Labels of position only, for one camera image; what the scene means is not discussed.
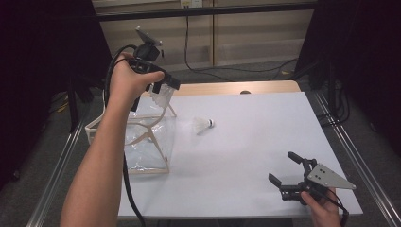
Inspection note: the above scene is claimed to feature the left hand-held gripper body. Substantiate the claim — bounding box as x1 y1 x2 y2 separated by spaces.
128 26 166 114

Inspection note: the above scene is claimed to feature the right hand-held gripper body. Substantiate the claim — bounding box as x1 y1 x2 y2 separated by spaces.
279 158 357 206

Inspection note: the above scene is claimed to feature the clear plastic bag beige trim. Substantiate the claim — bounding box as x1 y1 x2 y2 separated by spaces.
84 89 178 175

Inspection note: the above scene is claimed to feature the person's left hand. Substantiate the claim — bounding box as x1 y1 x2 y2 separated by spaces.
108 51 166 112

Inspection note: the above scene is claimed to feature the person's right hand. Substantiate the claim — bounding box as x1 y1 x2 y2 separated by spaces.
300 188 343 227

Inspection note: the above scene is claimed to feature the white table sheet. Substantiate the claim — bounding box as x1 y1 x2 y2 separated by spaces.
116 91 364 220

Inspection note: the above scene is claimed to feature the black horizontal bar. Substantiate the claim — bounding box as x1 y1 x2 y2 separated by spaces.
94 2 318 23

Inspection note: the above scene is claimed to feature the beige wooden cabinet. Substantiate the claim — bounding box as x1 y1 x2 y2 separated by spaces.
91 0 316 79

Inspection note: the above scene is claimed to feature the black curtain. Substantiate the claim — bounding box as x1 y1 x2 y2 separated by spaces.
0 0 119 190
294 0 401 155

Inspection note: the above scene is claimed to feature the aluminium floor rail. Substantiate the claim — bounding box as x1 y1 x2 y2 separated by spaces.
311 89 401 227
26 107 91 227

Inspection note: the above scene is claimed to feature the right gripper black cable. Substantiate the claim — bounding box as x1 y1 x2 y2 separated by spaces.
315 188 350 227

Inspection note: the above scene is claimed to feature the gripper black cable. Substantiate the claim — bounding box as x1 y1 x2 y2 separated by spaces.
103 44 148 227
315 188 350 227

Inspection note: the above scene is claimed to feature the black floor cable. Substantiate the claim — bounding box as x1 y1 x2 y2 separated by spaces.
183 14 299 82

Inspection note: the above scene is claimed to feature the white wall outlet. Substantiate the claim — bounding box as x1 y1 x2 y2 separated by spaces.
180 0 203 9

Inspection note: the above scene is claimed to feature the bundle of black cables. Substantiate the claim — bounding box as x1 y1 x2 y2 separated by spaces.
316 79 352 128

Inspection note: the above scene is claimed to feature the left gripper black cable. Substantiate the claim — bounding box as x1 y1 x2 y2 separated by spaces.
103 44 148 227

